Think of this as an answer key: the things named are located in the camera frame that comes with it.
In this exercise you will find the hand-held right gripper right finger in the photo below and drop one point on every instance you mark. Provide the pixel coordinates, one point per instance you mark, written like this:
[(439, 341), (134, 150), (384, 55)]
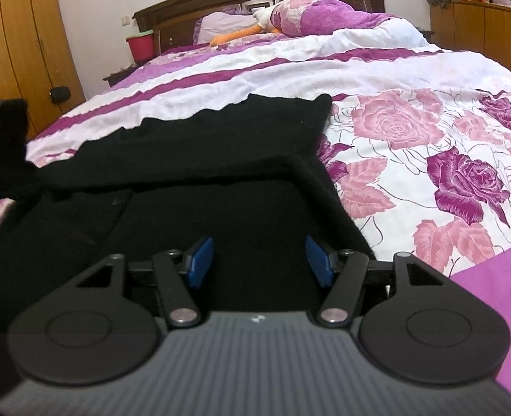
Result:
[(318, 264)]

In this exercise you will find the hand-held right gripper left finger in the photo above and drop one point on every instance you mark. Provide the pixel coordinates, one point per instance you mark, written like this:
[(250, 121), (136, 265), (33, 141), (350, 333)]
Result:
[(201, 264)]

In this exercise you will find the black sweater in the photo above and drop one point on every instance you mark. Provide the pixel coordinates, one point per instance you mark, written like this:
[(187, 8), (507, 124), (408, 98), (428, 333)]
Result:
[(220, 147)]

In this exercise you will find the dark wooden nightstand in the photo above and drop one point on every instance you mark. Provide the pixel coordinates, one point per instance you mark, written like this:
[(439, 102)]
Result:
[(116, 76)]

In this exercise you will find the floral purple bed cover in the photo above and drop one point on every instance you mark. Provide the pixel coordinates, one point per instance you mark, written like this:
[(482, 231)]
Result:
[(411, 73)]

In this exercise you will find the red bucket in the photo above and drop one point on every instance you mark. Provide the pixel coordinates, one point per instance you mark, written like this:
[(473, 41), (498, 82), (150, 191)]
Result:
[(140, 47)]

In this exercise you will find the orange and white plush toy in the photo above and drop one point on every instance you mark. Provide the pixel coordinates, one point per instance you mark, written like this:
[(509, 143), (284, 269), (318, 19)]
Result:
[(238, 34)]

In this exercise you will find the lilac pillow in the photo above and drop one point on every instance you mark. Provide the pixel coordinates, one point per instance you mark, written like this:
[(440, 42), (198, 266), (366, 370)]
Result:
[(225, 26)]

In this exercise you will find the rolled floral quilt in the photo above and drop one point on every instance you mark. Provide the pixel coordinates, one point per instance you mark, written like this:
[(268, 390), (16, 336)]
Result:
[(324, 15)]

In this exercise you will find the wooden cabinet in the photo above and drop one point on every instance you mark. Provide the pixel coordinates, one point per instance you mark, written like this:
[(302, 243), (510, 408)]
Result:
[(476, 26)]

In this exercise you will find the wooden wardrobe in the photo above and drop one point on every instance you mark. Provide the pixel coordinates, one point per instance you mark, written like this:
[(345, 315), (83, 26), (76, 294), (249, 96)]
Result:
[(17, 30)]

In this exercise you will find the white wall socket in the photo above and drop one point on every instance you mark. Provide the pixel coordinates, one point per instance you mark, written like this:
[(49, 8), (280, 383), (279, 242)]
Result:
[(125, 20)]

